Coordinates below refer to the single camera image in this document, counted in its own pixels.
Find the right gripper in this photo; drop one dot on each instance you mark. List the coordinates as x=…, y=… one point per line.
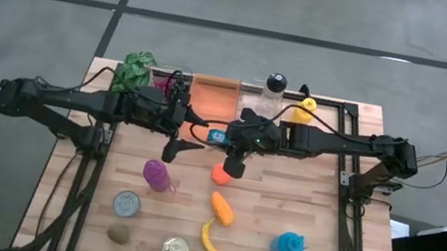
x=254, y=133

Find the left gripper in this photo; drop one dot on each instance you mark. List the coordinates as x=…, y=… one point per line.
x=176, y=117

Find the tin can blue label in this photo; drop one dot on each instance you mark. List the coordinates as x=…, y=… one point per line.
x=127, y=204
x=175, y=250
x=216, y=136

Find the red toy grapes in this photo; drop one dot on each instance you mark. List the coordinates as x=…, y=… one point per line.
x=162, y=84

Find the magenta squeeze bottle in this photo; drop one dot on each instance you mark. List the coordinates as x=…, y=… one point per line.
x=157, y=176

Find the clear bottle black cap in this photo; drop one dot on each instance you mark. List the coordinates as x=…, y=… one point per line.
x=276, y=82

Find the yellow squeeze bottle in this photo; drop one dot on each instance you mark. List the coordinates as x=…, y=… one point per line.
x=306, y=108

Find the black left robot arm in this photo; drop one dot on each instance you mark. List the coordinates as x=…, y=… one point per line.
x=71, y=98

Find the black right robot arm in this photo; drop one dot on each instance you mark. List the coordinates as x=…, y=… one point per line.
x=331, y=144

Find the round orange fruit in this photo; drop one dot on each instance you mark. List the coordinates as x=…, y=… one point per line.
x=218, y=176

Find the orange plastic bin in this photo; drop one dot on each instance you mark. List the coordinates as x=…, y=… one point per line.
x=215, y=96

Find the clear plastic bin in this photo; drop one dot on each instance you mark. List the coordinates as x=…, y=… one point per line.
x=251, y=100
x=164, y=71

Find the green striped potted plant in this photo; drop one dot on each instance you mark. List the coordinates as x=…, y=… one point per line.
x=136, y=68

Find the yellow banana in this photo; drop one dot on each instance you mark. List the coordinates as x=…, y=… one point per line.
x=207, y=243

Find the blue squeeze bottle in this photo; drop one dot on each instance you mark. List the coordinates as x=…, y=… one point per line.
x=289, y=245

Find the brown kiwi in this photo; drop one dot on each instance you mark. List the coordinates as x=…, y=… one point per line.
x=119, y=234

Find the white paper sheet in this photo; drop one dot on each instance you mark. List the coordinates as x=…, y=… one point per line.
x=400, y=233

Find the small black bracket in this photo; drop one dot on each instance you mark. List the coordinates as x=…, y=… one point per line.
x=304, y=90

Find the black metal frame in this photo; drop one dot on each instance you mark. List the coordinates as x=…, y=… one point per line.
x=333, y=104

